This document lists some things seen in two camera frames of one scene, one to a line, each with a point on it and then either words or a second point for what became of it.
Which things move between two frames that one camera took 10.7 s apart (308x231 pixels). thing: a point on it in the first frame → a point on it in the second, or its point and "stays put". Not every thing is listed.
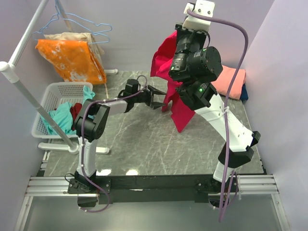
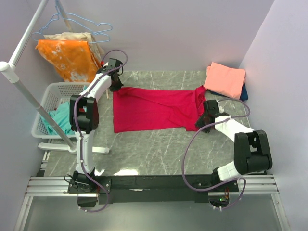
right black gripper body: [188, 42] → [202, 121]
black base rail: [130, 188] stays put
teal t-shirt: [62, 116] stays put
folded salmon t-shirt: [223, 83] stays put
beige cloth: [97, 50] stays put
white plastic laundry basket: [59, 93] stays put
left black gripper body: [146, 97] → [116, 85]
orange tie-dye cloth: [73, 59] stays put
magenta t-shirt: [160, 66] → [136, 109]
